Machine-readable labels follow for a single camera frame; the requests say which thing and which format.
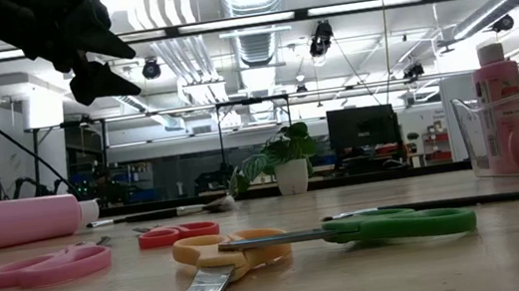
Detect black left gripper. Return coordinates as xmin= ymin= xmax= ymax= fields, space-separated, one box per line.
xmin=0 ymin=0 xmax=143 ymax=119

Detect black brush fluffy grey bristles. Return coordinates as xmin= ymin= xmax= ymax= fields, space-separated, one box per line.
xmin=85 ymin=193 xmax=238 ymax=230

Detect red scissors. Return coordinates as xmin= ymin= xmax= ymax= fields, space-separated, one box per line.
xmin=131 ymin=215 xmax=223 ymax=252

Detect pink scissors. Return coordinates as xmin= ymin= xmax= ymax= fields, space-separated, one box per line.
xmin=0 ymin=234 xmax=118 ymax=291

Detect orange scissors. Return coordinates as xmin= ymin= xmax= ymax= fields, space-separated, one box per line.
xmin=148 ymin=223 xmax=298 ymax=291

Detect green scissors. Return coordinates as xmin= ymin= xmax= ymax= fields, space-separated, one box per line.
xmin=214 ymin=195 xmax=480 ymax=266

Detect thin black paintbrush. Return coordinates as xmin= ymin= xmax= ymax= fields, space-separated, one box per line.
xmin=321 ymin=186 xmax=519 ymax=226

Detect light pink paint bottle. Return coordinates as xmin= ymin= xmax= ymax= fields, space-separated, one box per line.
xmin=466 ymin=39 xmax=519 ymax=180

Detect black ceiling spotlight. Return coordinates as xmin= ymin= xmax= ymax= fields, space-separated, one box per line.
xmin=401 ymin=61 xmax=426 ymax=81
xmin=305 ymin=18 xmax=337 ymax=60
xmin=139 ymin=56 xmax=163 ymax=82
xmin=489 ymin=12 xmax=517 ymax=35

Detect green plant in white pot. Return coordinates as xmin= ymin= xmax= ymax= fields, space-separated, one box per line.
xmin=222 ymin=120 xmax=325 ymax=204

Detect black computer monitor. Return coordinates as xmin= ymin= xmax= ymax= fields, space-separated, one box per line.
xmin=325 ymin=102 xmax=403 ymax=153

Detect shelf with red bins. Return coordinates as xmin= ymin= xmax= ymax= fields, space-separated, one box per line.
xmin=419 ymin=116 xmax=454 ymax=164

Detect white tall cabinet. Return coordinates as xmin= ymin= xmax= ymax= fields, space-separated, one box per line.
xmin=437 ymin=71 xmax=493 ymax=162

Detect clear plastic bin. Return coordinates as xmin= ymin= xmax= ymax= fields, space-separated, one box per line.
xmin=449 ymin=86 xmax=519 ymax=190

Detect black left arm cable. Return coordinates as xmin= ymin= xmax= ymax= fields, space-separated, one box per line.
xmin=0 ymin=64 xmax=83 ymax=210

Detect black background workstation frame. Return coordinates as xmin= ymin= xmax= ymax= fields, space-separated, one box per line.
xmin=24 ymin=116 xmax=119 ymax=199

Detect round silver ventilation duct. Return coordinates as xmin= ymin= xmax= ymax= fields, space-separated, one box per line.
xmin=218 ymin=0 xmax=298 ymax=70

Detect black aluminium table frame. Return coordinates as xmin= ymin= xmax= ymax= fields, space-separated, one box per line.
xmin=96 ymin=158 xmax=475 ymax=220

